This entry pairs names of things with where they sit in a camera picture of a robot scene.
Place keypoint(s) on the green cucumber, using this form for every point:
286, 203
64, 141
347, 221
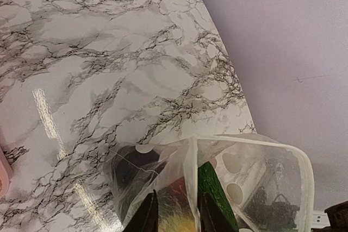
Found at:
208, 182

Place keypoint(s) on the purple eggplant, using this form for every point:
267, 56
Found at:
128, 162

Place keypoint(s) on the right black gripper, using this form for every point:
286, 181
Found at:
279, 214

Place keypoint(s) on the pink perforated plastic basket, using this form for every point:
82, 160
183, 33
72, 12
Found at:
6, 173

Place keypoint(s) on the clear dotted zip top bag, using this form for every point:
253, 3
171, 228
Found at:
241, 182

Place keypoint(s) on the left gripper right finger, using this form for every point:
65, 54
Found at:
212, 218

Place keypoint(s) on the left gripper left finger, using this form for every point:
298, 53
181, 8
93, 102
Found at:
145, 218

